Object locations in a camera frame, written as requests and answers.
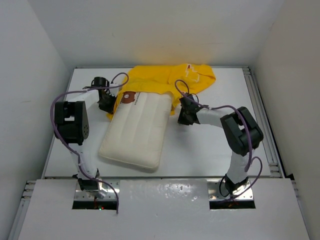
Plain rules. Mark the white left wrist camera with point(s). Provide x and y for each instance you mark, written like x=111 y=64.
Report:
x=114 y=89

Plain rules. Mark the white foam front cover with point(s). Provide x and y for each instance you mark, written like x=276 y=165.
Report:
x=163 y=210

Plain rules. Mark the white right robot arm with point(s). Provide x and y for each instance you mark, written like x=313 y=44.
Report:
x=242 y=133

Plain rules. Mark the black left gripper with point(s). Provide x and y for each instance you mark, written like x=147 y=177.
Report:
x=109 y=109

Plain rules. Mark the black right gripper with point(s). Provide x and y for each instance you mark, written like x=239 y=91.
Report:
x=182 y=120

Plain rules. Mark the cream printed pillow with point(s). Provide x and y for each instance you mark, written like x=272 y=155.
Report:
x=136 y=132

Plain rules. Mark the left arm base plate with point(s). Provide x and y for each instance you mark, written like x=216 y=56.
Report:
x=86 y=191

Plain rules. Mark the yellow cartoon pillowcase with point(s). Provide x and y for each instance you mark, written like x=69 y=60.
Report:
x=161 y=79

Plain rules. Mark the aluminium table frame rail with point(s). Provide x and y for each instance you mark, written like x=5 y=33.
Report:
x=269 y=144

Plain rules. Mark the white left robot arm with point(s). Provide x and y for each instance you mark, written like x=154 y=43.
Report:
x=69 y=119

